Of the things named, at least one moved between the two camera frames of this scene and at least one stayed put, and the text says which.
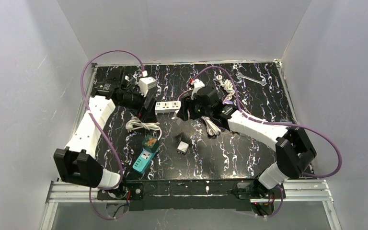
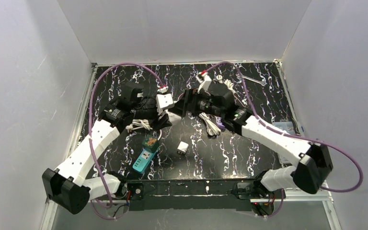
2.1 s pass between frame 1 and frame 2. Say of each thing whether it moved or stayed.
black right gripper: stayed
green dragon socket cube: stayed
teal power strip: stayed
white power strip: moved
